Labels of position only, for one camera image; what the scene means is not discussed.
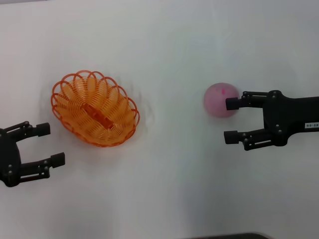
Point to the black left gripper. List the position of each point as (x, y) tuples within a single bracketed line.
[(10, 159)]

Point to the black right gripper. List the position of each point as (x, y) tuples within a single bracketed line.
[(286, 114)]

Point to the pink peach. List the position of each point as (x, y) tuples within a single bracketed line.
[(216, 102)]

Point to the orange plastic woven basket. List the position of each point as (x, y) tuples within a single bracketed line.
[(82, 99)]

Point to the dark robot torso edge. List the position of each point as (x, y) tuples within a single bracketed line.
[(236, 236)]

